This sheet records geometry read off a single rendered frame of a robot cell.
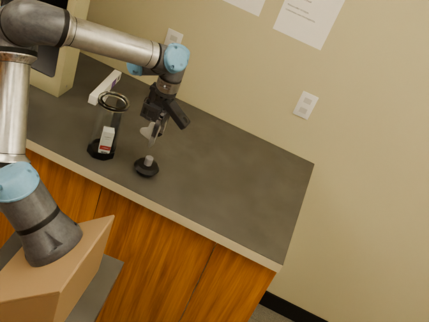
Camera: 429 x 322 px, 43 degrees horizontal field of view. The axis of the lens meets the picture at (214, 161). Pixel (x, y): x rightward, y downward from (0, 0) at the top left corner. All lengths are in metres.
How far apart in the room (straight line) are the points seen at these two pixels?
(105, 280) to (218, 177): 0.69
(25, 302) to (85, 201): 0.77
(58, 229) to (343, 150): 1.40
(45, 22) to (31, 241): 0.52
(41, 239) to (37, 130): 0.73
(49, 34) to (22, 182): 0.36
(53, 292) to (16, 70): 0.58
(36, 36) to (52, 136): 0.68
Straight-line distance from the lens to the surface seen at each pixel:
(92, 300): 1.52
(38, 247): 1.38
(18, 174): 1.35
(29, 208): 1.35
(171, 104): 1.77
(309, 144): 2.40
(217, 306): 2.09
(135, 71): 1.63
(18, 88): 1.48
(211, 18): 2.30
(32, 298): 1.31
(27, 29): 1.39
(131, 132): 2.13
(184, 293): 2.10
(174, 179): 1.97
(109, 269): 1.60
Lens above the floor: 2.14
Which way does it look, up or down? 34 degrees down
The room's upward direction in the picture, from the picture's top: 23 degrees clockwise
